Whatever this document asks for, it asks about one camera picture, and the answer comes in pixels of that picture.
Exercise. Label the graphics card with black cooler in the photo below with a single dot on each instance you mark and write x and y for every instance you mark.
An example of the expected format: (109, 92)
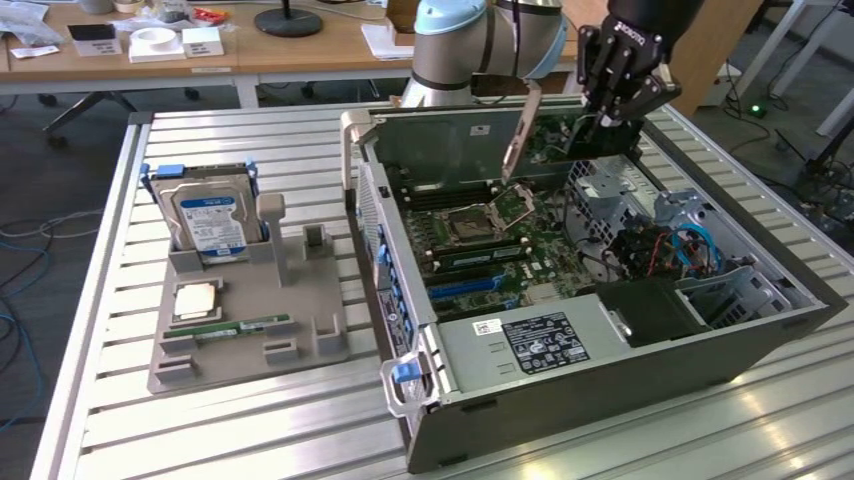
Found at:
(601, 145)

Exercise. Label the CPU socket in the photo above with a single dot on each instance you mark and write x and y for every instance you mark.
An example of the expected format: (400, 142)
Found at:
(474, 225)

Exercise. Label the black round lamp base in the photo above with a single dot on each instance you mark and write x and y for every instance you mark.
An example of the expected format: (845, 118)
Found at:
(288, 24)

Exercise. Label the white card with red print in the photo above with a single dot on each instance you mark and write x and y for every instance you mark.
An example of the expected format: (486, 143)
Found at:
(34, 52)

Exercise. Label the open metal socket cover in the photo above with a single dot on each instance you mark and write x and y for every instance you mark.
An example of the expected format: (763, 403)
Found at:
(514, 205)

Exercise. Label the flat white box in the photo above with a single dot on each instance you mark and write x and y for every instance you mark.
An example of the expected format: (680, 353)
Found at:
(157, 56)

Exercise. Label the green RAM stick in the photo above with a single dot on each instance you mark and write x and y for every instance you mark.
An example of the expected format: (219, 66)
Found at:
(221, 330)

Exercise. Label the green motherboard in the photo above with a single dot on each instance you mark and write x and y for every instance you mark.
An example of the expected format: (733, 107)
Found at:
(534, 260)

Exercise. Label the grey printed parts rack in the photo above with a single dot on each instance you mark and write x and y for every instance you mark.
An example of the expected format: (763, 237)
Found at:
(248, 360)

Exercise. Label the clear plastic bag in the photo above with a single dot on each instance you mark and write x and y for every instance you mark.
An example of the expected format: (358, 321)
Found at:
(27, 25)

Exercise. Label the grey power supply unit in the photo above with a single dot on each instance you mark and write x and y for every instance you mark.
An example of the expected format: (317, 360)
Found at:
(481, 360)

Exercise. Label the low metal disk bay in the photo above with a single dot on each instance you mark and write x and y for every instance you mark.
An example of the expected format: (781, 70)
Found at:
(735, 300)

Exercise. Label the tall metal disk bay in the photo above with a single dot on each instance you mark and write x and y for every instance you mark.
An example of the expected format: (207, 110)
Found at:
(614, 200)

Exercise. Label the open grey PC case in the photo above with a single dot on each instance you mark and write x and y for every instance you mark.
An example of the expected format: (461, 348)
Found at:
(601, 400)

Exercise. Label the black fan shroud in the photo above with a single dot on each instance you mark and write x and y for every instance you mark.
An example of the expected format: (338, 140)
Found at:
(655, 315)

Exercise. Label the silver CPU chip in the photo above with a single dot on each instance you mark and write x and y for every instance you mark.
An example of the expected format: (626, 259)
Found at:
(194, 302)

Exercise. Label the wooden cabinet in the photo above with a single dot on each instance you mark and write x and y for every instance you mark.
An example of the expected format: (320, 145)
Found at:
(721, 50)

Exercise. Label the stack of white papers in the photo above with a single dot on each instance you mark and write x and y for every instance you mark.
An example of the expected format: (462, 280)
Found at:
(388, 45)

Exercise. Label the brown cardboard box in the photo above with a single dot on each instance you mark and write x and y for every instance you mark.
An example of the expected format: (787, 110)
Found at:
(401, 15)

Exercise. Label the beige tape roll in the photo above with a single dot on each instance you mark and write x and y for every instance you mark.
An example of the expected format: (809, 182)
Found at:
(127, 6)

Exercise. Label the wooden desk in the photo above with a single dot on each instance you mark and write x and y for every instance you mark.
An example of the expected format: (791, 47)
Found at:
(301, 50)

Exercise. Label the white tape roll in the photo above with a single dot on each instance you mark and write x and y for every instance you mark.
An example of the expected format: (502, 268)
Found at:
(154, 46)

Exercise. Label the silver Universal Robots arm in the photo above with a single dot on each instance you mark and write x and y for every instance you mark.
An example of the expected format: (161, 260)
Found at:
(454, 50)

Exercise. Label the black topped white box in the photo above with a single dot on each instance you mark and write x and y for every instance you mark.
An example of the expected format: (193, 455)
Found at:
(97, 47)

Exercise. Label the white labelled box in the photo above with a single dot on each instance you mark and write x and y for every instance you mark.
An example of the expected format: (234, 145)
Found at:
(201, 37)

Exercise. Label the grey cup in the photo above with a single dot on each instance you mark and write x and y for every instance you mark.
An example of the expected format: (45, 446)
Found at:
(97, 6)

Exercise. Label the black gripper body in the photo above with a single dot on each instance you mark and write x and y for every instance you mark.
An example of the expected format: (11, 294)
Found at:
(650, 25)

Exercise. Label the red small parts pack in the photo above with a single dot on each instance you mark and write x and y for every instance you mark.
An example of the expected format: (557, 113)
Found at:
(207, 16)

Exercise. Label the hard disk in blue carrier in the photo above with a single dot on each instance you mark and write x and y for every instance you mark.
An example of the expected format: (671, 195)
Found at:
(207, 225)

